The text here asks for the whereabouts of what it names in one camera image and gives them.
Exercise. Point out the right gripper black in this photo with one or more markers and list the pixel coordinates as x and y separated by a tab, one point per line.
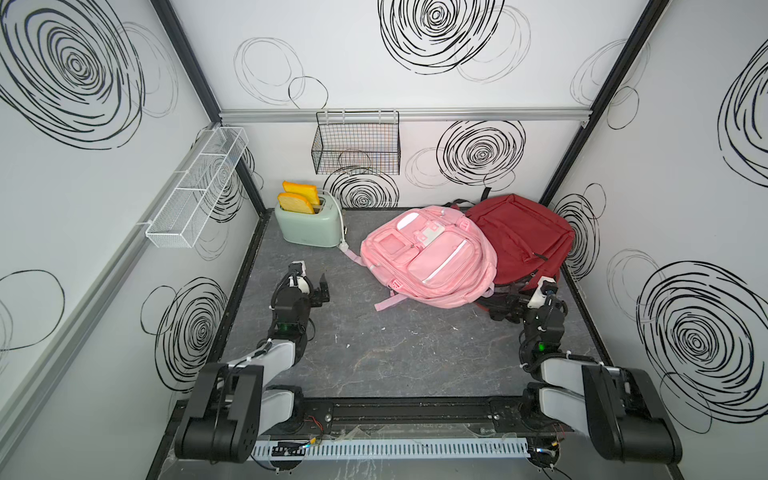
521	304

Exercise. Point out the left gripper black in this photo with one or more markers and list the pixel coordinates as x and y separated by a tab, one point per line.
323	289

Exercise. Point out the pink tape outline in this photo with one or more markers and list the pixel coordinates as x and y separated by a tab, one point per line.
434	255

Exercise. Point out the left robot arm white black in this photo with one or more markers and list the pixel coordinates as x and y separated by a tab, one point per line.
232	403

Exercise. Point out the mint green toaster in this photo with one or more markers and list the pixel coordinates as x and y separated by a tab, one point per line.
325	228

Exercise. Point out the front yellow toast slice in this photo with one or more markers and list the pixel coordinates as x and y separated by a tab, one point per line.
295	203

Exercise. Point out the yellow toast slice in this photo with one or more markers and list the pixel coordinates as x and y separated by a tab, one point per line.
295	203
307	191

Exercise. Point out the rear yellow toast slice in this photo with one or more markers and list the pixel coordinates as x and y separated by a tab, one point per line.
307	191

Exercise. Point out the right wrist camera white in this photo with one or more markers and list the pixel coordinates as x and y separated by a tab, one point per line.
546	287

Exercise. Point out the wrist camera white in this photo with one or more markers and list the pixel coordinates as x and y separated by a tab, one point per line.
546	287
298	278

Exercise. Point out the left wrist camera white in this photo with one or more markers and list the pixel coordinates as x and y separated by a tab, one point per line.
298	278

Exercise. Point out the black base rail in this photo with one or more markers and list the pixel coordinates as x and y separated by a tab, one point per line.
503	414

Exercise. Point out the white slotted cable duct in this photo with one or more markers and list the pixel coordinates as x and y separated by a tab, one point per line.
393	449

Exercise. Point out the black wire basket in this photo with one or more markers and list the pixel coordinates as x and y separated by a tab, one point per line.
364	139

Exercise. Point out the white mesh wall shelf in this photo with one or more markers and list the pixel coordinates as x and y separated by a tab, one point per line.
212	161

